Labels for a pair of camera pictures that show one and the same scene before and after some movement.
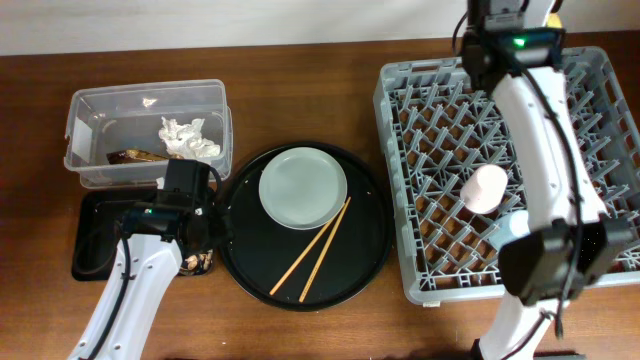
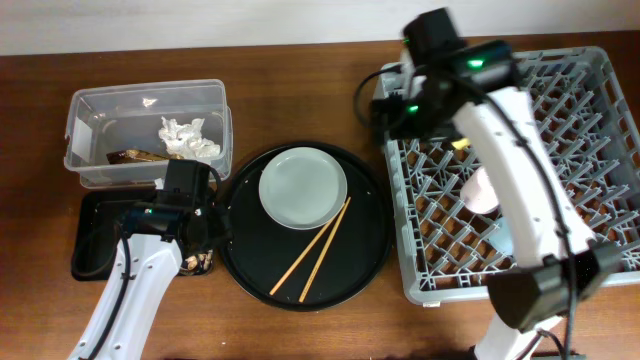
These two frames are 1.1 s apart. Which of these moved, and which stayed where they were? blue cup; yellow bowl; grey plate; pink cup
Moved: yellow bowl
Stayed: blue cup; grey plate; pink cup
